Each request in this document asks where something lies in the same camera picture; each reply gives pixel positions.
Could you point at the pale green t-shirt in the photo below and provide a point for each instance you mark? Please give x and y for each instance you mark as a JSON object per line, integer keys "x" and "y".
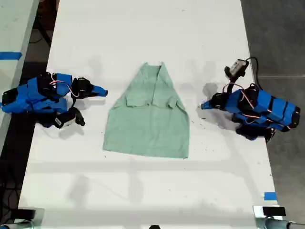
{"x": 147, "y": 119}

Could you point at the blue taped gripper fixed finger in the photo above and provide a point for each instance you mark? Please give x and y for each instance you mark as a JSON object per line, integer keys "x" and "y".
{"x": 208, "y": 104}
{"x": 98, "y": 89}

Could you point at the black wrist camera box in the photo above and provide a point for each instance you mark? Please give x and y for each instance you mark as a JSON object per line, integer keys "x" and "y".
{"x": 68, "y": 119}
{"x": 238, "y": 66}

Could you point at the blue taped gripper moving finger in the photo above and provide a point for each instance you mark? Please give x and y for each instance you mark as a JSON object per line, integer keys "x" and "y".
{"x": 96, "y": 94}
{"x": 209, "y": 107}

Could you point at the small black round object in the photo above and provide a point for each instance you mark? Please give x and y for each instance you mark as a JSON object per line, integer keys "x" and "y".
{"x": 155, "y": 227}

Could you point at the black box on metal plate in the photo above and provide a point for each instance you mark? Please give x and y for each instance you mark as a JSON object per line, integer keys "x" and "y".
{"x": 26, "y": 213}

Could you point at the black camera stalk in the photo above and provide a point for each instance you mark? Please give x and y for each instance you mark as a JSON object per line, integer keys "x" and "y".
{"x": 73, "y": 102}
{"x": 231, "y": 87}

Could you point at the short blue tape strip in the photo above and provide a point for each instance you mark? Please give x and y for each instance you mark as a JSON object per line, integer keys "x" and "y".
{"x": 270, "y": 196}

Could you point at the long blue tape strip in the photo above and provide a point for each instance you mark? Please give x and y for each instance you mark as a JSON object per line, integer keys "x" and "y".
{"x": 10, "y": 55}

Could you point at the black box on white plate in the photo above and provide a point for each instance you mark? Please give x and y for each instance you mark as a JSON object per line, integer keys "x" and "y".
{"x": 274, "y": 211}

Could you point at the grey metal mounting plate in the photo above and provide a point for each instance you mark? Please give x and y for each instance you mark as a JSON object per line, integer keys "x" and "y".
{"x": 40, "y": 214}

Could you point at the grey metal tube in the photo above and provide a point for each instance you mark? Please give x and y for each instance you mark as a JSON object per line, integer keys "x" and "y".
{"x": 274, "y": 224}
{"x": 21, "y": 225}

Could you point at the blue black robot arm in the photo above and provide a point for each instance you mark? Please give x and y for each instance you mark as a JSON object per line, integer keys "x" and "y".
{"x": 31, "y": 97}
{"x": 264, "y": 109}

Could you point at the white mounting plate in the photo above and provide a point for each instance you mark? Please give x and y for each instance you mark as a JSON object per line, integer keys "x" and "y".
{"x": 257, "y": 211}

